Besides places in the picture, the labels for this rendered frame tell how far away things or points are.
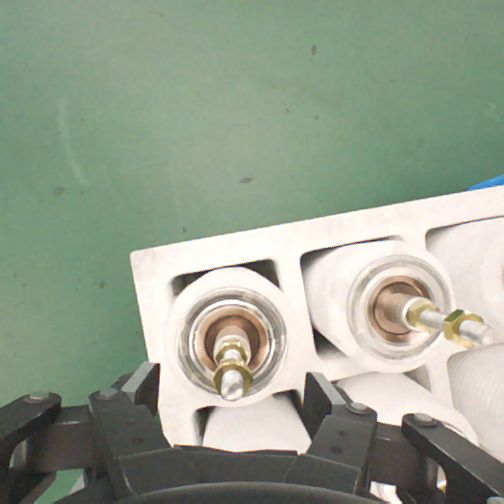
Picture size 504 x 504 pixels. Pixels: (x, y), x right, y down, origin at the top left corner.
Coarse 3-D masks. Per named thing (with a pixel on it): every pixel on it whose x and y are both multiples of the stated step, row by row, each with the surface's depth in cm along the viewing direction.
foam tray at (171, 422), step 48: (480, 192) 33; (240, 240) 32; (288, 240) 32; (336, 240) 32; (384, 240) 37; (144, 288) 31; (288, 288) 32; (288, 384) 32; (432, 384) 32; (192, 432) 31
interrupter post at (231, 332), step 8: (224, 328) 24; (232, 328) 23; (240, 328) 24; (224, 336) 22; (232, 336) 21; (240, 336) 22; (216, 344) 21; (248, 344) 22; (216, 352) 21; (248, 352) 21; (248, 360) 21
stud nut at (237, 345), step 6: (222, 342) 21; (228, 342) 21; (234, 342) 21; (240, 342) 21; (222, 348) 20; (228, 348) 20; (234, 348) 20; (240, 348) 20; (216, 354) 21; (222, 354) 20; (240, 354) 21; (246, 354) 21; (216, 360) 20; (246, 360) 20
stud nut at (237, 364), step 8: (224, 360) 17; (232, 360) 17; (240, 360) 17; (216, 368) 17; (224, 368) 17; (232, 368) 17; (240, 368) 17; (248, 368) 17; (216, 376) 17; (248, 376) 17; (216, 384) 17; (248, 384) 17
